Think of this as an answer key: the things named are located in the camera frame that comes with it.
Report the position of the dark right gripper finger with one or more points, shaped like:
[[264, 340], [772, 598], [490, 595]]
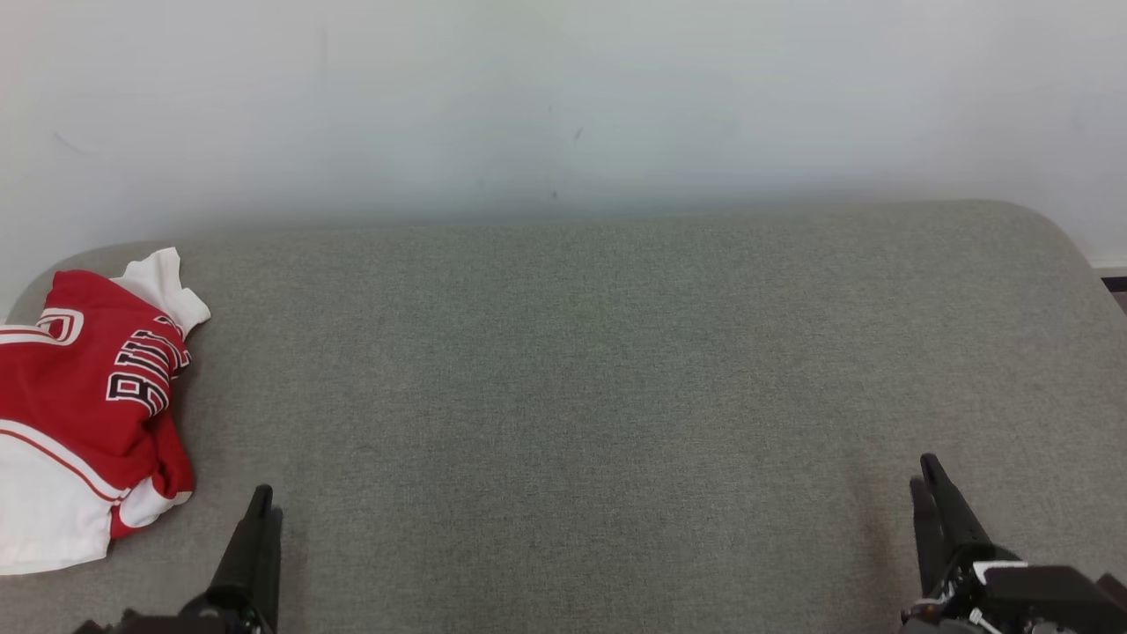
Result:
[[955, 524], [924, 546]]

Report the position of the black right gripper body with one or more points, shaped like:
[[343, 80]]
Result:
[[955, 608]]

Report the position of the dark wall baseboard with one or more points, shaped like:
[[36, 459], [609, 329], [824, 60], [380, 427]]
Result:
[[1111, 280]]

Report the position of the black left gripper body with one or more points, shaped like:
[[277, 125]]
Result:
[[202, 619]]

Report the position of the red white lettered jersey shirt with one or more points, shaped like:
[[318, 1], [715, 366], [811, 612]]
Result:
[[70, 387]]

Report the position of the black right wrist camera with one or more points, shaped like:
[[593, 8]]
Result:
[[1057, 594]]

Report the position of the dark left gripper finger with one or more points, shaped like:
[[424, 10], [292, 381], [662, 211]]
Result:
[[249, 555], [275, 563]]

